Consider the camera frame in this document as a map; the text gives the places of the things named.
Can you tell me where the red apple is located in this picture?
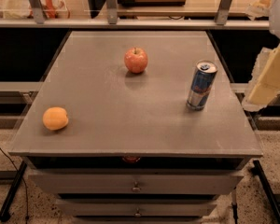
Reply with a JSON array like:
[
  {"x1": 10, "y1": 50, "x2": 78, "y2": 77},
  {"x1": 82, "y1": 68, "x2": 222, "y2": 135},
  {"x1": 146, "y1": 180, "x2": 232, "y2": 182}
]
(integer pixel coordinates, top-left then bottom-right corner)
[{"x1": 124, "y1": 47, "x2": 148, "y2": 74}]

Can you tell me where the black floor cable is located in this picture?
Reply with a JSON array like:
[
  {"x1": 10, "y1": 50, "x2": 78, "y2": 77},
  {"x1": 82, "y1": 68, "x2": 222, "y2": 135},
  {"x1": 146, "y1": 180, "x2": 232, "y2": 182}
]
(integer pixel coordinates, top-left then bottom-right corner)
[{"x1": 0, "y1": 133, "x2": 30, "y2": 224}]

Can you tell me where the red object inside drawer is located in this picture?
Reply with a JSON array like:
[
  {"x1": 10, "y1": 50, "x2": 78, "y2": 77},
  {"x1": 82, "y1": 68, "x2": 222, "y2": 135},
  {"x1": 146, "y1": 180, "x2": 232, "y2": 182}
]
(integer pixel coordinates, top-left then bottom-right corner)
[{"x1": 122, "y1": 156, "x2": 141, "y2": 163}]

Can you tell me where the blue silver redbull can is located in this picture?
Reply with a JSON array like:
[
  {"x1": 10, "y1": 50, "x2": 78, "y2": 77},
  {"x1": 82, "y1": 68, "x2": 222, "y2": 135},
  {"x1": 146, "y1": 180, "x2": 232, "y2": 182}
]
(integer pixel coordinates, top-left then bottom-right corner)
[{"x1": 187, "y1": 60, "x2": 217, "y2": 110}]

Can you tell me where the drawer metal knob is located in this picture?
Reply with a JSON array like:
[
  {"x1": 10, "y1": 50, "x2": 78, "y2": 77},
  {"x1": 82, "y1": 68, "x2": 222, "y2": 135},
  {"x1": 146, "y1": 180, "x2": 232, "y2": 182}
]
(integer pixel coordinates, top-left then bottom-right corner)
[
  {"x1": 132, "y1": 182, "x2": 141, "y2": 192},
  {"x1": 134, "y1": 208, "x2": 142, "y2": 217}
]

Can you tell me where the upper drawer metal knob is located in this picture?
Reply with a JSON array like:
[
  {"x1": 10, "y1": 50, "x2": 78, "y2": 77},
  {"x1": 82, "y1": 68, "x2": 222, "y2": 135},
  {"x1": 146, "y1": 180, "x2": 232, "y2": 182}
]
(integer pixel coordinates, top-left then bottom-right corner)
[{"x1": 132, "y1": 182, "x2": 141, "y2": 192}]

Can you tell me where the orange fruit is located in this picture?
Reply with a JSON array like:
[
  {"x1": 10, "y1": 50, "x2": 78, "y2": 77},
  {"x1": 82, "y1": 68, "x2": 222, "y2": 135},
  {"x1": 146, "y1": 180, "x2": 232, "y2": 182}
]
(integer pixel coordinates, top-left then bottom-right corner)
[{"x1": 42, "y1": 107, "x2": 69, "y2": 131}]

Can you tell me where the grey drawer cabinet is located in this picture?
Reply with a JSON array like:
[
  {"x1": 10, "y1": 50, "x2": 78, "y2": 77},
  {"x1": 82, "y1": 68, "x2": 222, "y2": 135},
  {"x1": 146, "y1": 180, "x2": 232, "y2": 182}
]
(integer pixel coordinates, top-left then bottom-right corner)
[{"x1": 11, "y1": 31, "x2": 262, "y2": 224}]

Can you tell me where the metal shelf rail frame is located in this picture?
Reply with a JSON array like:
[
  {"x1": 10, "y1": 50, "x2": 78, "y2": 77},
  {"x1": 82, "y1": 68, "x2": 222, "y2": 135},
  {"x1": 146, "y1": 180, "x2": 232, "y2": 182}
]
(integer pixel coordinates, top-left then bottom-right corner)
[{"x1": 0, "y1": 0, "x2": 269, "y2": 30}]

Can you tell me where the orange white plastic bag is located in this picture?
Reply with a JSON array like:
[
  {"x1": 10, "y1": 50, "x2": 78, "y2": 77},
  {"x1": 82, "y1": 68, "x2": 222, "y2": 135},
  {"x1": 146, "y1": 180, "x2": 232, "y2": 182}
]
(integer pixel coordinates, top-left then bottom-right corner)
[{"x1": 28, "y1": 0, "x2": 70, "y2": 21}]

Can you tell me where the lower drawer metal knob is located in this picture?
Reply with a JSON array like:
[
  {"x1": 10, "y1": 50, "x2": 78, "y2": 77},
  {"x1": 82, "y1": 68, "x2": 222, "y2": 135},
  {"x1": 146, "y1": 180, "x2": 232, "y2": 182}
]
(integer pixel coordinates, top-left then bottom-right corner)
[{"x1": 134, "y1": 208, "x2": 142, "y2": 217}]

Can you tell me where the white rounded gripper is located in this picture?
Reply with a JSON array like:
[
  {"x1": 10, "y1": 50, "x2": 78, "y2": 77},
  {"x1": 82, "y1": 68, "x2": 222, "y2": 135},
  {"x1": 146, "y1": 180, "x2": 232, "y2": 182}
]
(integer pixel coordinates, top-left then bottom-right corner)
[{"x1": 246, "y1": 0, "x2": 280, "y2": 106}]

